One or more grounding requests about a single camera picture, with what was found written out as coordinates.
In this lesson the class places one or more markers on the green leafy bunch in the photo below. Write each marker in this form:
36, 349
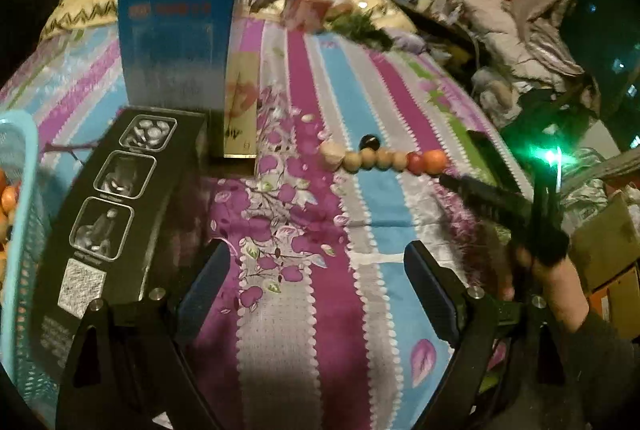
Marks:
365, 28

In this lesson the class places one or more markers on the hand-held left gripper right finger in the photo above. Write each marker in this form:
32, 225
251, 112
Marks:
430, 292

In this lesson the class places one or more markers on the blue cardboard box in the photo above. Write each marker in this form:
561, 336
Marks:
175, 40

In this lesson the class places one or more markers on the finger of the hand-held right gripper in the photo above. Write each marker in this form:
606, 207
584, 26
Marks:
492, 155
480, 195

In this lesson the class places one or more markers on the dark purple grape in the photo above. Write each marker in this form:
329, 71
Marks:
370, 142

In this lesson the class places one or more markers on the light blue plastic basket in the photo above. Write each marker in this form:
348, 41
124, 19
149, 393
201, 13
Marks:
22, 145

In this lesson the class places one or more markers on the pile of oranges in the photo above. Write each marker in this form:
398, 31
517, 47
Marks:
7, 202

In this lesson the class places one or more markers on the person's right hand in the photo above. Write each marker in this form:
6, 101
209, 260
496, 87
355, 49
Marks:
550, 285

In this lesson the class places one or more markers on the brown shipping box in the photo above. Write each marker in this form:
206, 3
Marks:
615, 260

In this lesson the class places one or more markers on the cluttered bedside table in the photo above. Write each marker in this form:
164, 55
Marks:
430, 0

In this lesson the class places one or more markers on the pale cut root chunk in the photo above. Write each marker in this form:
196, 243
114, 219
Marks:
332, 154

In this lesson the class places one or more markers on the striped floral bedsheet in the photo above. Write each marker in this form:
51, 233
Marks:
300, 310

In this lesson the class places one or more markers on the round orange fruit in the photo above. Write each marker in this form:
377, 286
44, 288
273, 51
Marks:
435, 162

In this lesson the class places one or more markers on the slim printed carton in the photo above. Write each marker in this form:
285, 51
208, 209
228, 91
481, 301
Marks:
241, 110

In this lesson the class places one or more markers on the person's right forearm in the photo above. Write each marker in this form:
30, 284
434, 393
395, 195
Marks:
605, 360

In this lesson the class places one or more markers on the red cherry tomato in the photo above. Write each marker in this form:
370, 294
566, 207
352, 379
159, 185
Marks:
415, 162

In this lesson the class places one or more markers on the black product box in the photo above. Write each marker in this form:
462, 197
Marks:
115, 230

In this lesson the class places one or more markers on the heap of clothes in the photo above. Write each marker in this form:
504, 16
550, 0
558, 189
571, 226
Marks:
500, 25

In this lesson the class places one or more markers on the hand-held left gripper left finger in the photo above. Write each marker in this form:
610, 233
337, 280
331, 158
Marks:
205, 292

